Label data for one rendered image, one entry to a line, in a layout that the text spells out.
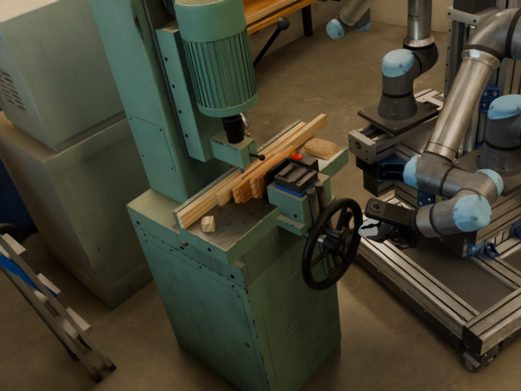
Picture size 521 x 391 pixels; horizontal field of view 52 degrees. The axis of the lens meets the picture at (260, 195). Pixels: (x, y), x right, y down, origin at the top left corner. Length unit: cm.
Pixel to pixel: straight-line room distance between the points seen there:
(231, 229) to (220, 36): 54
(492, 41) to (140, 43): 91
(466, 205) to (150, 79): 93
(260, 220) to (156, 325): 117
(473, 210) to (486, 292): 113
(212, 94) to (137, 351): 142
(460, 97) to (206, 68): 64
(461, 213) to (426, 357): 121
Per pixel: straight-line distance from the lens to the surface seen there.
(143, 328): 261
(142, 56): 159
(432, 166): 134
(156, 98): 163
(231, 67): 143
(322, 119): 194
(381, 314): 246
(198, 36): 140
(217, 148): 165
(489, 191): 130
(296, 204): 154
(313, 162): 158
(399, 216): 131
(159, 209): 188
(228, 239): 153
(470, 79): 140
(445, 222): 124
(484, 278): 236
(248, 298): 167
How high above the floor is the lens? 189
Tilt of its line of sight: 37 degrees down
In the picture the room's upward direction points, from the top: 10 degrees counter-clockwise
